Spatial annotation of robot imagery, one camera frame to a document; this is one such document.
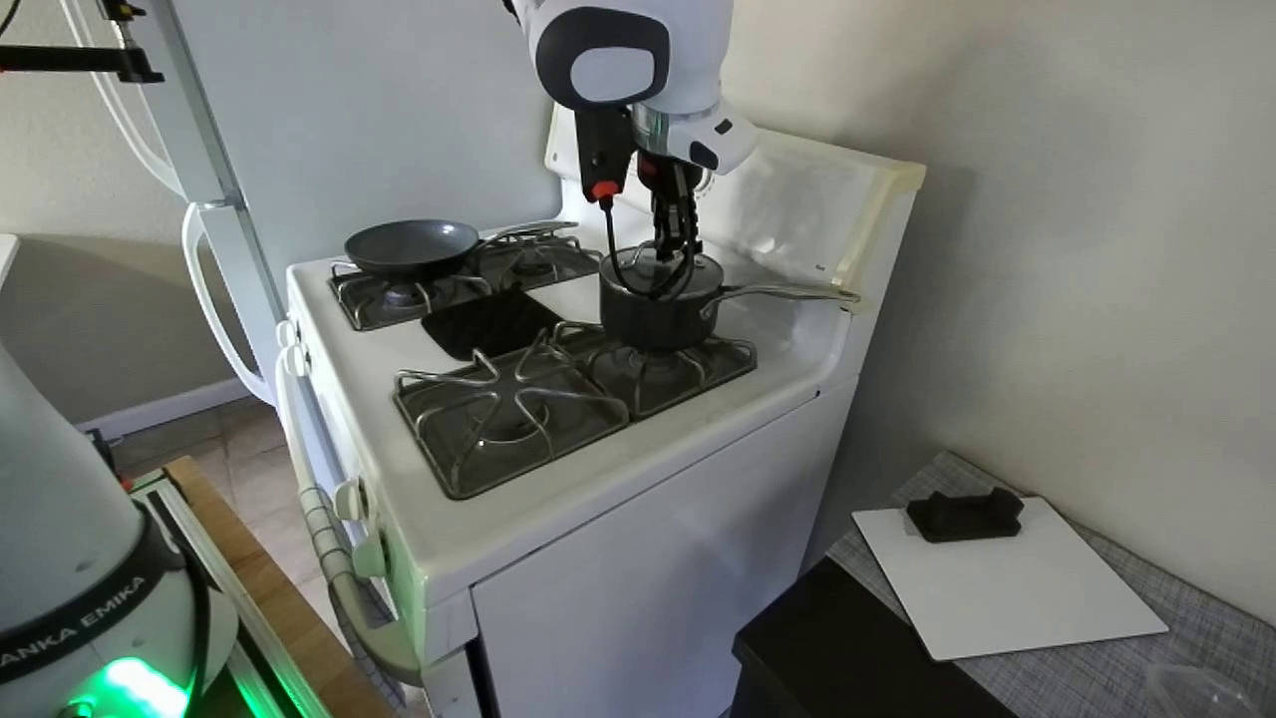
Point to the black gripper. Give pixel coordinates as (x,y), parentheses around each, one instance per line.
(671,202)

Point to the clear glass pot lid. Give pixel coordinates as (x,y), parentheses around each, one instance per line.
(649,276)

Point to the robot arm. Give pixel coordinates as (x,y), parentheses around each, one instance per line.
(643,83)

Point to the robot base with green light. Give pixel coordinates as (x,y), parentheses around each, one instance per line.
(102,615)

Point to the black oven mat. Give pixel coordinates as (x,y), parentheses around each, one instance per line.
(490,325)

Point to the black saucepan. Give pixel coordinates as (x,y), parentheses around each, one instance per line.
(671,325)

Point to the left black burner grate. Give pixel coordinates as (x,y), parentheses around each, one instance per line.
(514,256)

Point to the black burner grate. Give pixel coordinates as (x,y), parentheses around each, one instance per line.
(503,417)
(514,256)

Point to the right black burner grate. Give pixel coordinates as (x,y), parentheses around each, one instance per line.
(503,417)

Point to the grey frying pan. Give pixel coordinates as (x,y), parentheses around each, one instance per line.
(413,244)

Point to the white gas stove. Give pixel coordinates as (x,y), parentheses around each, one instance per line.
(603,582)

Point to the white refrigerator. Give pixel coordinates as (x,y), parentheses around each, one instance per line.
(289,123)

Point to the black clamp on board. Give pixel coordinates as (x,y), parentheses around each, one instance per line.
(966,515)

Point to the black box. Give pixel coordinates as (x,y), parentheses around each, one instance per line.
(827,646)

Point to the white board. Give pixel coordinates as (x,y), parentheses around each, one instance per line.
(1002,597)

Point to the wooden cart top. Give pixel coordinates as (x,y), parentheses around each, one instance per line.
(289,660)

